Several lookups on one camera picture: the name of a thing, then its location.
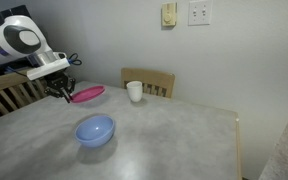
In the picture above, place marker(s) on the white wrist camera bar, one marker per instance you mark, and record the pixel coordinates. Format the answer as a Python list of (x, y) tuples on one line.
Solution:
[(47, 69)]

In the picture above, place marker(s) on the white light switch plate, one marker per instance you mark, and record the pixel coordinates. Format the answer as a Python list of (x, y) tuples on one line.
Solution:
[(200, 13)]

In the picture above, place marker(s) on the beige wall thermostat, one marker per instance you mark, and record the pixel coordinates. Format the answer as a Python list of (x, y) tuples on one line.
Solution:
[(169, 15)]

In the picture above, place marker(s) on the blue plastic bowl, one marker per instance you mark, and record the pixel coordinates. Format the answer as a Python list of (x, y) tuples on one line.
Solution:
[(94, 132)]

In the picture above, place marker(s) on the white cup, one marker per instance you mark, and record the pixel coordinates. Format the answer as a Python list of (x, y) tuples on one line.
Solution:
[(134, 91)]

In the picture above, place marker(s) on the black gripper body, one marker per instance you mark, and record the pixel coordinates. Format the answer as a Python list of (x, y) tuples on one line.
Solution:
[(59, 83)]

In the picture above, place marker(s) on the pink plastic plate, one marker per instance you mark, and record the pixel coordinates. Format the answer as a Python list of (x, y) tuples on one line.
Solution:
[(89, 94)]

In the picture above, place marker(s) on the wooden chair with short slats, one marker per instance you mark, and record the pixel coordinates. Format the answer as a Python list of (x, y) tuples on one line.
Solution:
[(150, 77)]

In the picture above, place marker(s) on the wooden chair with long slats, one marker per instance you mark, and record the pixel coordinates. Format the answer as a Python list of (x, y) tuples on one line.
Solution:
[(4, 85)]

